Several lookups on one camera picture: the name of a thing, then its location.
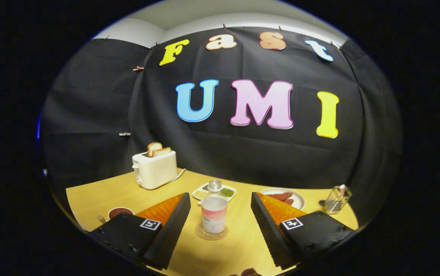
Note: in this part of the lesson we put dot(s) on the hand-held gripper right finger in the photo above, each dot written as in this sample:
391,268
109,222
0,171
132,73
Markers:
271,237

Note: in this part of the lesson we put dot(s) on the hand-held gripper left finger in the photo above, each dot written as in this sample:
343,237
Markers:
170,237

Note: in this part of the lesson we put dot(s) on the round cork coaster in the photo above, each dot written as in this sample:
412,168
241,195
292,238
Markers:
198,232

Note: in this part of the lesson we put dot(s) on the clear plastic juice bottle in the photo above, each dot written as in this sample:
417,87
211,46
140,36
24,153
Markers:
214,214

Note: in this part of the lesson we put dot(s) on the wooden table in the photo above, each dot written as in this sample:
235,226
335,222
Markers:
239,234

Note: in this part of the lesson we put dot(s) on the brown sausage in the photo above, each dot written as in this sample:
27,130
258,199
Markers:
279,196
289,202

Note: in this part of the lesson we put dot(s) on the white round plate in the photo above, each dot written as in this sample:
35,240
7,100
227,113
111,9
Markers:
298,199

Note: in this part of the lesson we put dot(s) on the white divided condiment dish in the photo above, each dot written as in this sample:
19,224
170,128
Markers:
229,191

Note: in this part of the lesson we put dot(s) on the cream toaster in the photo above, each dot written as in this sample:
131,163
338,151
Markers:
156,172

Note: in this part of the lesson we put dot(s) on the toast slice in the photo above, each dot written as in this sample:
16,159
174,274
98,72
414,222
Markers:
162,151
153,147

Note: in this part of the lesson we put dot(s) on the black backdrop cloth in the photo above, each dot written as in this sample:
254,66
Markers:
89,107

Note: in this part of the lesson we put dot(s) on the copper cloth clip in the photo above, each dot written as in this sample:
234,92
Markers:
138,68

